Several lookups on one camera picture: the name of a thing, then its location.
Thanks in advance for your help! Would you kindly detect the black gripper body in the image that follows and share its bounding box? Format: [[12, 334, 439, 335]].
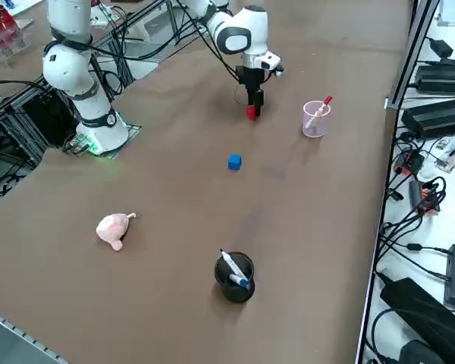
[[237, 67, 268, 92]]

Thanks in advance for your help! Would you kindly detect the clear pink pen cup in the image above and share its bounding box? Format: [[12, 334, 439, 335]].
[[302, 100, 331, 139]]

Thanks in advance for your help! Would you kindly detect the red-capped white marker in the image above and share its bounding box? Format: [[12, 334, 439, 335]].
[[305, 95, 334, 132]]

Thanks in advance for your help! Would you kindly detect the white box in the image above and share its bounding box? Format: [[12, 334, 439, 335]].
[[127, 13, 152, 43]]

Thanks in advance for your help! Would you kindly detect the red and black device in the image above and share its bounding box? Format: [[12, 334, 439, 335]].
[[396, 149, 425, 176]]

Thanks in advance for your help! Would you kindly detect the blue-capped white marker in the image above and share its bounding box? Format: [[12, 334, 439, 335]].
[[219, 248, 251, 288]]

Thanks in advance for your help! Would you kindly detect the small black power adapter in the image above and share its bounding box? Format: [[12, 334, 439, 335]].
[[428, 37, 454, 58]]

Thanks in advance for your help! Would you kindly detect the pink pig plush toy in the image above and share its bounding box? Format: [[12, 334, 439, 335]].
[[96, 212, 138, 251]]

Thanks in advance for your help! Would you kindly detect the black and orange device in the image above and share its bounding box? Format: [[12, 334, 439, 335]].
[[408, 177, 447, 217]]

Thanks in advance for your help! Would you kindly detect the black pen cup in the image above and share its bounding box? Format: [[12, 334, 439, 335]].
[[213, 251, 256, 303]]

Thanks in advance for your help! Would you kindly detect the bare circuit board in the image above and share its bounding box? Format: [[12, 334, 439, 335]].
[[434, 136, 455, 174]]

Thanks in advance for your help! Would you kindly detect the clear acrylic rack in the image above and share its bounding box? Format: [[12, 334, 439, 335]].
[[0, 5, 33, 67]]

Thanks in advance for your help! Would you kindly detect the large black power adapter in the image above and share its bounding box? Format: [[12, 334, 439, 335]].
[[378, 276, 455, 364]]

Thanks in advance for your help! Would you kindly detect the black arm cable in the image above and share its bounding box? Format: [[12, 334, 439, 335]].
[[174, 0, 251, 105]]

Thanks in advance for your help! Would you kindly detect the aluminium frame post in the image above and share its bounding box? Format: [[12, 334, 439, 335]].
[[384, 0, 441, 111]]

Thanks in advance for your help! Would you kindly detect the aluminium table edge rail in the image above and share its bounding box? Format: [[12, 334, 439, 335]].
[[0, 305, 67, 364], [354, 105, 400, 364]]

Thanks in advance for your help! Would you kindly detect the black frame rack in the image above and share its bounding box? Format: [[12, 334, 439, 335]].
[[0, 81, 80, 168]]

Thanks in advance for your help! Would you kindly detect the black cable with inline box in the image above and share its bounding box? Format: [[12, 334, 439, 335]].
[[378, 223, 454, 280]]

